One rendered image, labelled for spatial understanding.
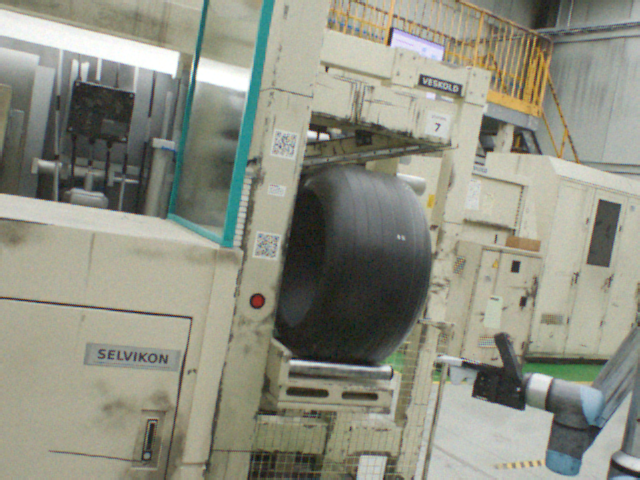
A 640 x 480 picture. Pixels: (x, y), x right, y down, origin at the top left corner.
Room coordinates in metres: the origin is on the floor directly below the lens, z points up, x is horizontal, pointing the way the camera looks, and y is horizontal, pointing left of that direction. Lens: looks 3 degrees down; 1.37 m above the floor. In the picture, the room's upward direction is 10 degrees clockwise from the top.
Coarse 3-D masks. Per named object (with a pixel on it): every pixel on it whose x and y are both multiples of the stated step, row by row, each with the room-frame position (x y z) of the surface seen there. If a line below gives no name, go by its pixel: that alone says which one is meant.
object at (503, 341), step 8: (496, 336) 1.64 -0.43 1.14; (504, 336) 1.63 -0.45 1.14; (496, 344) 1.64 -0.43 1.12; (504, 344) 1.63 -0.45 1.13; (512, 344) 1.65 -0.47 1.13; (504, 352) 1.62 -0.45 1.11; (512, 352) 1.63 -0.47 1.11; (504, 360) 1.62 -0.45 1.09; (512, 360) 1.61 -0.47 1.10; (512, 368) 1.61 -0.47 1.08; (520, 368) 1.64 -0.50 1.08; (512, 376) 1.60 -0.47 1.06; (520, 376) 1.61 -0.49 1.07
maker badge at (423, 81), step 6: (420, 78) 2.85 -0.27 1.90; (426, 78) 2.86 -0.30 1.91; (432, 78) 2.87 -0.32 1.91; (420, 84) 2.85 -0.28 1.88; (426, 84) 2.86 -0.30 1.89; (432, 84) 2.87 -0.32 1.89; (438, 84) 2.88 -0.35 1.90; (444, 84) 2.89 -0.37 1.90; (450, 84) 2.90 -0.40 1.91; (456, 84) 2.91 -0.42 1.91; (462, 84) 2.92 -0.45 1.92; (444, 90) 2.89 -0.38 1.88; (450, 90) 2.90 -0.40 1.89; (456, 90) 2.91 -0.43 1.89
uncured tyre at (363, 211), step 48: (336, 192) 2.05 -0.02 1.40; (384, 192) 2.08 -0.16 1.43; (336, 240) 1.97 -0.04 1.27; (384, 240) 1.98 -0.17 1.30; (288, 288) 2.45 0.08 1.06; (336, 288) 1.95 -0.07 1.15; (384, 288) 1.97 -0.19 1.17; (288, 336) 2.17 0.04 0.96; (336, 336) 1.99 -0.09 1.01; (384, 336) 2.03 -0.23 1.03
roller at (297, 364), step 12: (300, 360) 2.05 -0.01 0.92; (312, 360) 2.07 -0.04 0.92; (324, 360) 2.09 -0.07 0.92; (300, 372) 2.05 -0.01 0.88; (312, 372) 2.06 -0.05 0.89; (324, 372) 2.07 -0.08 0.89; (336, 372) 2.09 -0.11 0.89; (348, 372) 2.10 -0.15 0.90; (360, 372) 2.11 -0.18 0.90; (372, 372) 2.13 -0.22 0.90; (384, 372) 2.14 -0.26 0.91
